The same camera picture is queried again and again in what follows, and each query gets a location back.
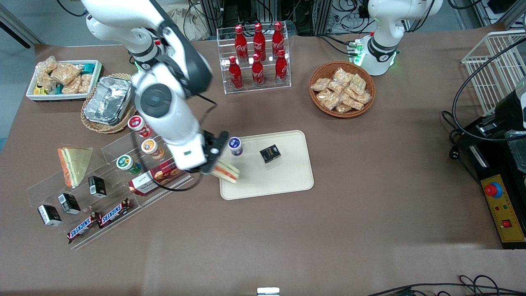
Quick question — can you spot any triangle sandwich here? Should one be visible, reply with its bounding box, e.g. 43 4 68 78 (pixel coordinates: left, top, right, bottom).
57 147 93 188
211 160 241 184

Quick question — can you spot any beige plastic tray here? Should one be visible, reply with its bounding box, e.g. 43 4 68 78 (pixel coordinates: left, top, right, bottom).
217 130 315 201

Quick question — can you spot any blue lid yogurt cup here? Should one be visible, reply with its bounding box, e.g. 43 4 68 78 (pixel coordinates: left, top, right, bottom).
228 136 244 157

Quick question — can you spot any orange lid cup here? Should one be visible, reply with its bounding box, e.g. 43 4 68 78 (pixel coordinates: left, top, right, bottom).
141 139 164 160

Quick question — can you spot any clear plastic container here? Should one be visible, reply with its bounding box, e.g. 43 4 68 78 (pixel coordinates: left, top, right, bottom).
505 130 526 173

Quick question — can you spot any red tartan shortbread box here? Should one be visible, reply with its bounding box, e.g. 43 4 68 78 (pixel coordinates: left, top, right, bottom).
129 158 191 196

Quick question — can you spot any small black carton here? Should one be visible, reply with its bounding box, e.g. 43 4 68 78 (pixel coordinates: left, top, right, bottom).
259 145 281 164
37 206 62 227
58 192 81 215
88 176 107 198

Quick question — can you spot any red lid cup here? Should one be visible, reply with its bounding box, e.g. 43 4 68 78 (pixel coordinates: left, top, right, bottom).
128 115 152 138

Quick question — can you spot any green lid cup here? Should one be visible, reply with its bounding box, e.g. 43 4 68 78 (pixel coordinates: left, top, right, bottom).
116 154 141 175

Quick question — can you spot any red cola bottle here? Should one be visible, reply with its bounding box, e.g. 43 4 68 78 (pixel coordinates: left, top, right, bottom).
272 21 285 58
228 56 243 90
275 49 288 85
253 23 266 61
251 53 265 88
235 25 248 63

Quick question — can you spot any clear acrylic stepped stand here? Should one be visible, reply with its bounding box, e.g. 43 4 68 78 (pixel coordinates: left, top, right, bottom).
25 129 194 250

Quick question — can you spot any clear acrylic bottle rack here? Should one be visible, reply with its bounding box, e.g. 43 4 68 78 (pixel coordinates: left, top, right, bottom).
217 23 292 95

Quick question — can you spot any snickers chocolate bar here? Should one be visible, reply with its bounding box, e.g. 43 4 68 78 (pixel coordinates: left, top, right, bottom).
98 198 132 229
67 212 101 244

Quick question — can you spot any oval light wicker basket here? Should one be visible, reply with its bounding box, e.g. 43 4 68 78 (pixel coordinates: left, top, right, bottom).
81 73 138 134

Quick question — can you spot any aluminium foil container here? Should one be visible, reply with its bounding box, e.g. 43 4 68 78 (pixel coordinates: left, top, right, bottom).
83 76 134 126

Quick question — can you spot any black sealing machine yellow panel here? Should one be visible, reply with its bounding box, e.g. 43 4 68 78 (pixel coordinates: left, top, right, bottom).
464 116 526 250

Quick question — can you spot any round brown wicker basket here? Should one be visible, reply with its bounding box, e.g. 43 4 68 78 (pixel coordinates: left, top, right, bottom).
309 61 376 119

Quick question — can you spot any beige crumpled cloth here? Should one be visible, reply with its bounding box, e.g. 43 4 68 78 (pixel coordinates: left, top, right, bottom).
164 4 210 42

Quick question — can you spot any white rectangular bin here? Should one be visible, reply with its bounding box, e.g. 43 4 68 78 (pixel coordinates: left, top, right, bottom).
26 60 103 102

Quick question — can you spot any white wire basket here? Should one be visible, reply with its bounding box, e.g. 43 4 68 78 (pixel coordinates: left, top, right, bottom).
461 30 526 116

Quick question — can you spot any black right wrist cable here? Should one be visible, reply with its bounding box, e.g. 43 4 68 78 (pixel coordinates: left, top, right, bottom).
154 92 218 192

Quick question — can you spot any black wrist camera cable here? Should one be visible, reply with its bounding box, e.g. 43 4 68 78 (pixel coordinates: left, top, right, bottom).
452 37 526 142

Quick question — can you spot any black power cable with plug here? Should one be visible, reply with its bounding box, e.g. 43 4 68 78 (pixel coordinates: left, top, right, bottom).
442 110 473 161

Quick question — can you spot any black arm base cable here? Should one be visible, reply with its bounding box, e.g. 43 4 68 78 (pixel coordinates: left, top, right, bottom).
316 35 363 56

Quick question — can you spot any long black cable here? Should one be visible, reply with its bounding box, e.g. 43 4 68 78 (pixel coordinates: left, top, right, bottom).
366 275 526 296

